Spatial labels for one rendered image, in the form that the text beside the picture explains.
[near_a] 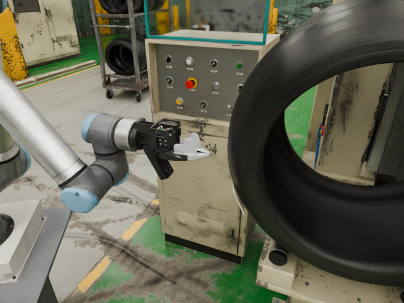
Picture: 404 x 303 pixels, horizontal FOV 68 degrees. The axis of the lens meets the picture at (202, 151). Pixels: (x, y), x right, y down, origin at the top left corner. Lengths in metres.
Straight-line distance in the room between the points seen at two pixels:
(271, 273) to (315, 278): 0.13
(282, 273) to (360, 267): 0.19
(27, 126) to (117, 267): 1.31
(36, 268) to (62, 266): 0.83
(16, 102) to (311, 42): 0.66
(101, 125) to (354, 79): 0.70
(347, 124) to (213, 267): 1.25
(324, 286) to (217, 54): 0.98
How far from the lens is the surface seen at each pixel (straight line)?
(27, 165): 1.33
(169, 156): 0.76
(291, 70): 0.52
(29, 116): 0.83
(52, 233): 1.39
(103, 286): 1.92
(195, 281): 1.86
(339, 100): 0.94
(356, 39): 0.51
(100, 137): 0.87
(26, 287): 1.23
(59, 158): 0.83
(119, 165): 0.93
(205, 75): 1.42
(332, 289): 0.89
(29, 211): 1.37
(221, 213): 1.69
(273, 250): 0.77
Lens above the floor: 1.47
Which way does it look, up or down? 29 degrees down
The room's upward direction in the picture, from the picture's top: straight up
